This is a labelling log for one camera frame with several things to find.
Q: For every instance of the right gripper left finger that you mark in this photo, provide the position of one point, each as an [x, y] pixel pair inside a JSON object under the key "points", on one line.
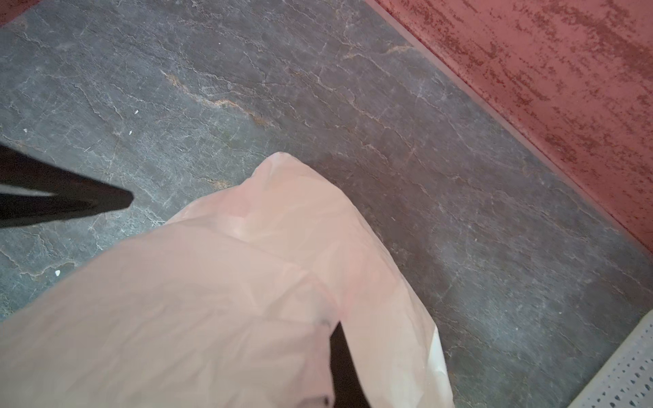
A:
{"points": [[35, 192]]}

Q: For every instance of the white plastic bag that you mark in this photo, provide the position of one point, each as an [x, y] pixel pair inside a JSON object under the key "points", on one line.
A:
{"points": [[241, 299]]}

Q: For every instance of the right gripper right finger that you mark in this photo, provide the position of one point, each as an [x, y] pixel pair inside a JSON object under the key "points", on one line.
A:
{"points": [[348, 392]]}

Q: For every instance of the white perforated plastic basket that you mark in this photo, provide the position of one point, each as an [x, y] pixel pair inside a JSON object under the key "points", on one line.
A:
{"points": [[626, 378]]}

